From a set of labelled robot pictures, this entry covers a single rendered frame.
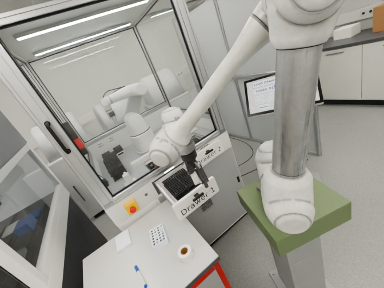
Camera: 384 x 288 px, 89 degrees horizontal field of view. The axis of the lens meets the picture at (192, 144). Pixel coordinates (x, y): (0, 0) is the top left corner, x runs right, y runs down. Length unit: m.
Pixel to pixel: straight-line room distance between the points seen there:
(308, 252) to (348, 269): 0.58
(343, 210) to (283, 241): 0.28
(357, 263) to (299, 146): 1.35
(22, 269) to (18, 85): 0.80
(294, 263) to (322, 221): 0.40
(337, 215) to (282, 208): 0.36
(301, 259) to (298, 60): 1.04
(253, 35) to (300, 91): 0.24
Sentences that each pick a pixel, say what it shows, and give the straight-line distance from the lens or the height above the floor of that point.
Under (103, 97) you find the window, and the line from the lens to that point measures 1.20.
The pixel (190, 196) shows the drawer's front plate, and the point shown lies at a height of 0.91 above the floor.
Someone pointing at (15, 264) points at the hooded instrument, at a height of 1.09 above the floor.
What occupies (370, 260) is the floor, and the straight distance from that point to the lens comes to 1.91.
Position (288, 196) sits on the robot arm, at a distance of 0.69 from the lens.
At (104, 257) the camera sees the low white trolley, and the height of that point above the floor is 0.76.
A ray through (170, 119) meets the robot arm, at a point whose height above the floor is 1.39.
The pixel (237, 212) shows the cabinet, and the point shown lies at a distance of 1.97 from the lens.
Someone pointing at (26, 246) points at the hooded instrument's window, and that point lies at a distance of 1.36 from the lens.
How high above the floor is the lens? 1.60
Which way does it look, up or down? 25 degrees down
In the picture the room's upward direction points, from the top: 23 degrees counter-clockwise
